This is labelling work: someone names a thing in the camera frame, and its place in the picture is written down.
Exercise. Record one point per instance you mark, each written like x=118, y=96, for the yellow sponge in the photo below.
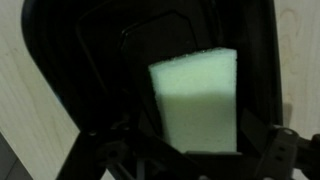
x=196, y=103

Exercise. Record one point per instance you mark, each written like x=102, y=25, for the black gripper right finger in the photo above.
x=276, y=150

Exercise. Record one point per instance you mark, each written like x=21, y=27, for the light wooden chest of drawers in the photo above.
x=20, y=83

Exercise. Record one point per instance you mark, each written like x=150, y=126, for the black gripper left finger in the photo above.
x=83, y=153

